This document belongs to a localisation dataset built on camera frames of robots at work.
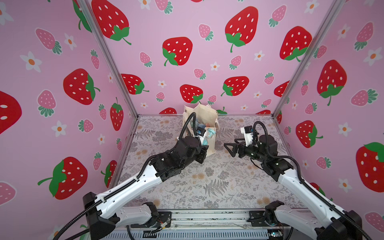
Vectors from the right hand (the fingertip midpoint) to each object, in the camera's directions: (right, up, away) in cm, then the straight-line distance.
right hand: (228, 144), depth 73 cm
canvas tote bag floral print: (-9, +16, +24) cm, 30 cm away
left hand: (-11, 0, -4) cm, 12 cm away
